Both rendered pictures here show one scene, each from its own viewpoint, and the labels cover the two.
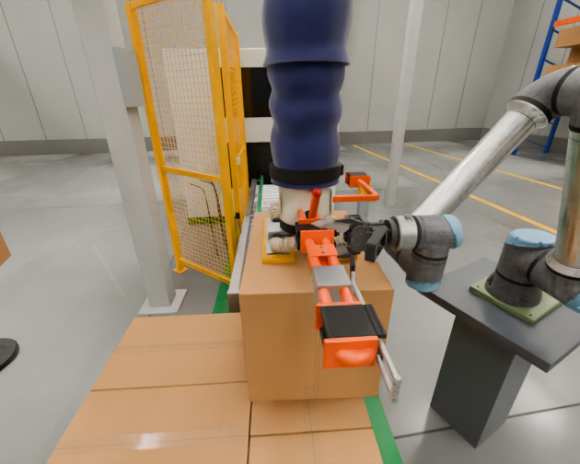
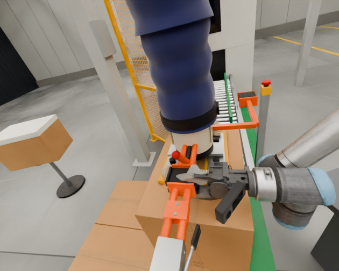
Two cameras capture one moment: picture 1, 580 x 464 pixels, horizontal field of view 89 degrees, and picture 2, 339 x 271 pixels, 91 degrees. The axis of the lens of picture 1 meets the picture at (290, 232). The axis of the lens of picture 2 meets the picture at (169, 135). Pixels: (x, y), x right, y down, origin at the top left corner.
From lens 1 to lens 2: 0.43 m
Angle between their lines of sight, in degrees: 23
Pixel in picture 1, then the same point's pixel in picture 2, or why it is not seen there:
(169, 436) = (124, 261)
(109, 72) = (91, 37)
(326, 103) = (188, 64)
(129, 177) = (114, 97)
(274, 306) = (159, 223)
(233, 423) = not seen: hidden behind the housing
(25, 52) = not seen: hidden behind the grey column
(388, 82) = not seen: outside the picture
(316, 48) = (166, 15)
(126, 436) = (105, 255)
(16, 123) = (84, 61)
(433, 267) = (297, 217)
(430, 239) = (291, 200)
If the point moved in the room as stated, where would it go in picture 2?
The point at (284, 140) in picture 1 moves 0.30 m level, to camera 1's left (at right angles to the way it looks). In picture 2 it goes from (162, 97) to (94, 104)
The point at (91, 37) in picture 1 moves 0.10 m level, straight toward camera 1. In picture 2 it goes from (78, 18) to (75, 17)
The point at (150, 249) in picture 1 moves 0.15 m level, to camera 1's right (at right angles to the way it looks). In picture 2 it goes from (132, 134) to (142, 134)
